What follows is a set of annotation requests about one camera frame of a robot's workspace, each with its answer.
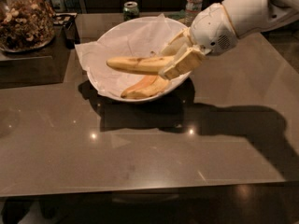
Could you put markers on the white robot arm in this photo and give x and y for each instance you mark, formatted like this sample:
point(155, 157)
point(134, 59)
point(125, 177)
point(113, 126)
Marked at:
point(255, 16)

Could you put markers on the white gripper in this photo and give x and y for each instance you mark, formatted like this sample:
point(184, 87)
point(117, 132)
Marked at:
point(211, 28)

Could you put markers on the glass jar of nuts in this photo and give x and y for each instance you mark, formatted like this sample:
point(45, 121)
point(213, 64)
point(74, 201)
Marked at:
point(25, 25)

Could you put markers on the clear plastic water bottle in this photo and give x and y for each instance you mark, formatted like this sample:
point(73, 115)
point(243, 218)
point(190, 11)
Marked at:
point(192, 8)

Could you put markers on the yellow banana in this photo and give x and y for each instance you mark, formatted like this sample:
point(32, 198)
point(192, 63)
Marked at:
point(139, 65)
point(146, 87)

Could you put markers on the green soda can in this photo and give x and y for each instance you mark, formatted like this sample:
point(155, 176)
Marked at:
point(130, 10)

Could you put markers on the dark object beside jar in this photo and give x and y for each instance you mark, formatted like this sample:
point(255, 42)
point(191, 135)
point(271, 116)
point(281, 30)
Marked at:
point(68, 22)

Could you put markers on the dark raised counter block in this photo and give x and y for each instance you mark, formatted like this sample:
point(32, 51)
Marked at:
point(37, 67)

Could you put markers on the white paper liner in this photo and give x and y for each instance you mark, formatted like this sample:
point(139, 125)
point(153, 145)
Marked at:
point(124, 41)

